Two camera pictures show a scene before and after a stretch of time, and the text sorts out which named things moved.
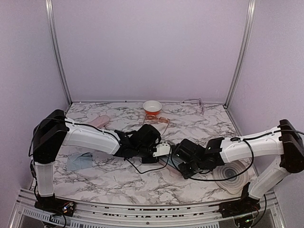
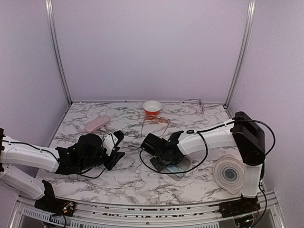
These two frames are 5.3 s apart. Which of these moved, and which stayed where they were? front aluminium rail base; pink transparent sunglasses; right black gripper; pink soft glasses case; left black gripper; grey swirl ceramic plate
Moved: left black gripper; right black gripper
Stayed: pink soft glasses case; grey swirl ceramic plate; pink transparent sunglasses; front aluminium rail base
